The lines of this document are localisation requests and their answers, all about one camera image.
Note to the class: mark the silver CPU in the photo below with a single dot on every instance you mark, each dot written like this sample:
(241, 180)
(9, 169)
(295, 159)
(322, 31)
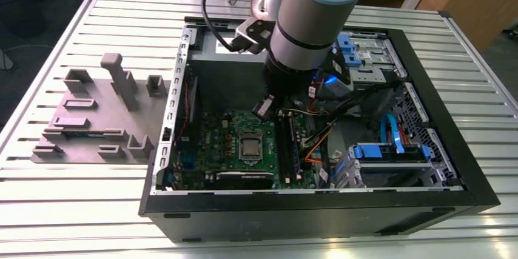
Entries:
(252, 146)

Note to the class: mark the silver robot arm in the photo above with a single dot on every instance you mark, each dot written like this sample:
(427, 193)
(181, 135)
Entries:
(307, 28)

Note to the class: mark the CPU socket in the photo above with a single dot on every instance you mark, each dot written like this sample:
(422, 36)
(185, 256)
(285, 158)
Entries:
(251, 161)

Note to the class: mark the grey power supply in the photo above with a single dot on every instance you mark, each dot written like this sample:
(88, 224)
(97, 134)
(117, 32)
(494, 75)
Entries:
(225, 83)

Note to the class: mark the blue plastic drive latch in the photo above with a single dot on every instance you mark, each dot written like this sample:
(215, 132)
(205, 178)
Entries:
(346, 43)
(352, 60)

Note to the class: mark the silver drive cage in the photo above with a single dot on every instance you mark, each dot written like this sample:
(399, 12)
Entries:
(372, 77)

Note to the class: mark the hard disk in blue carrier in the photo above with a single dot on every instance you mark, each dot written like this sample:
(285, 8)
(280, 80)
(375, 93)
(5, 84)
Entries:
(372, 151)

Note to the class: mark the green motherboard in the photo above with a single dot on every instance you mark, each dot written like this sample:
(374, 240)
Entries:
(217, 162)

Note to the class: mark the black graphics card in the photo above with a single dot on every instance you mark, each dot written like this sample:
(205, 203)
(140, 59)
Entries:
(243, 180)

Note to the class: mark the black PC case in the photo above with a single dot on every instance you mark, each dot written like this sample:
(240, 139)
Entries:
(323, 219)

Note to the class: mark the grey parts rack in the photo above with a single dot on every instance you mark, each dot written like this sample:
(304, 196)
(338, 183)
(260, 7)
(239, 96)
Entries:
(104, 110)

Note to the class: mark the wooden cabinet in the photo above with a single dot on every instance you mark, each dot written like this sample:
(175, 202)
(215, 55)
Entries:
(476, 4)

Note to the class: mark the dark RAM stick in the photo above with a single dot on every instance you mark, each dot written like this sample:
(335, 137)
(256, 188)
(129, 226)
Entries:
(80, 134)

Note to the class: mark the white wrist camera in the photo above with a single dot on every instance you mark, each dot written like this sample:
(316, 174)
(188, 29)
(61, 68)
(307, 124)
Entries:
(339, 87)

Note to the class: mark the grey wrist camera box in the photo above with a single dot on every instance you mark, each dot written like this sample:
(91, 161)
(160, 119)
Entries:
(252, 28)

